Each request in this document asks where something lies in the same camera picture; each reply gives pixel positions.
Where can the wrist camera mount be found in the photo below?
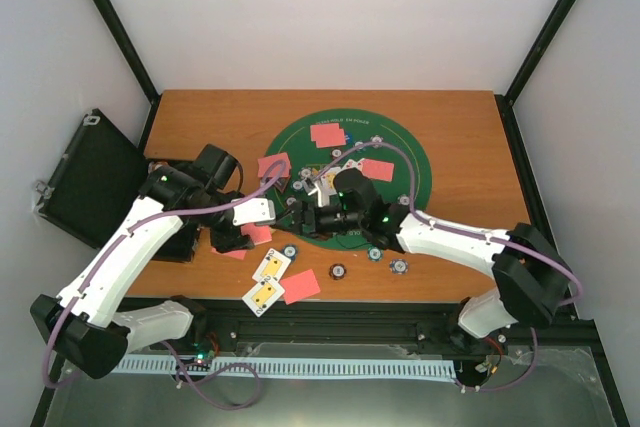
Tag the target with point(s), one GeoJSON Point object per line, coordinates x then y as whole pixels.
{"type": "Point", "coordinates": [258, 211]}
{"type": "Point", "coordinates": [315, 190]}

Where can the black frame post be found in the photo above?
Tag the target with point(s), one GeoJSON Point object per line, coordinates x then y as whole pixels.
{"type": "Point", "coordinates": [123, 41]}
{"type": "Point", "coordinates": [542, 42]}

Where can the red playing card deck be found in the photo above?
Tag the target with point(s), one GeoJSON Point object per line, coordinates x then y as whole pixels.
{"type": "Point", "coordinates": [257, 234]}

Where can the blue 10 chip stack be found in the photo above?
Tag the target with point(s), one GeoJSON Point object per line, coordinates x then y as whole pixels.
{"type": "Point", "coordinates": [399, 266]}

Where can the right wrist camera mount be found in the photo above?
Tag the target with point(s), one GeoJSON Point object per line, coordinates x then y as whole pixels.
{"type": "Point", "coordinates": [315, 190]}

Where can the face-up heart card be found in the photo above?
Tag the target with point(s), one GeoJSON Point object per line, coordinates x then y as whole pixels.
{"type": "Point", "coordinates": [351, 164]}

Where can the black left frame post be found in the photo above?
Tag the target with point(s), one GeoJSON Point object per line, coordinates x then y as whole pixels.
{"type": "Point", "coordinates": [123, 41]}

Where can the teal 50 chip stack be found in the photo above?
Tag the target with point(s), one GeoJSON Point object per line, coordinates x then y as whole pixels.
{"type": "Point", "coordinates": [290, 251]}

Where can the black right frame post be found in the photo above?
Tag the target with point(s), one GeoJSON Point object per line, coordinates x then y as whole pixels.
{"type": "Point", "coordinates": [542, 42]}

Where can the light blue cable duct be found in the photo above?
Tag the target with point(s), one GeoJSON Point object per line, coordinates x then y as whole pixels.
{"type": "Point", "coordinates": [308, 368]}

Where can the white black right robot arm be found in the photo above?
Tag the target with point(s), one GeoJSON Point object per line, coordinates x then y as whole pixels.
{"type": "Point", "coordinates": [530, 277]}

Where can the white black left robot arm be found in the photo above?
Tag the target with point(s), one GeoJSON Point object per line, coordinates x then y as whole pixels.
{"type": "Point", "coordinates": [82, 323]}

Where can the black poker chip case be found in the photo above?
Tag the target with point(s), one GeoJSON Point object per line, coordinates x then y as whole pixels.
{"type": "Point", "coordinates": [101, 173]}

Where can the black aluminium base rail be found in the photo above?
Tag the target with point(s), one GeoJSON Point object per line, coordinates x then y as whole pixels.
{"type": "Point", "coordinates": [422, 328]}

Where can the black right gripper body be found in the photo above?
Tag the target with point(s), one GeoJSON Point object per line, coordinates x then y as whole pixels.
{"type": "Point", "coordinates": [323, 228]}

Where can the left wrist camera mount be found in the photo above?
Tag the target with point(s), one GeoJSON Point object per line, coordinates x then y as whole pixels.
{"type": "Point", "coordinates": [258, 211]}

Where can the two of spades card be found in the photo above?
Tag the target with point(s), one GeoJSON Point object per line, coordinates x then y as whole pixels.
{"type": "Point", "coordinates": [263, 295]}

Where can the two of clubs card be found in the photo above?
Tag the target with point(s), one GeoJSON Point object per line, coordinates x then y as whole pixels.
{"type": "Point", "coordinates": [274, 265]}

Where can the dropped red card by case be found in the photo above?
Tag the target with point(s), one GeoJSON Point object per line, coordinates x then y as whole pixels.
{"type": "Point", "coordinates": [234, 254]}

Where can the round green poker mat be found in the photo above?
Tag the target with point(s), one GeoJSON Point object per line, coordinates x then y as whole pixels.
{"type": "Point", "coordinates": [412, 173]}

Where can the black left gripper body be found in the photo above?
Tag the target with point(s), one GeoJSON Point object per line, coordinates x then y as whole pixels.
{"type": "Point", "coordinates": [225, 241]}

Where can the brown 100 chip stack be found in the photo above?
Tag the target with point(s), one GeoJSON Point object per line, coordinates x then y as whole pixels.
{"type": "Point", "coordinates": [337, 271]}

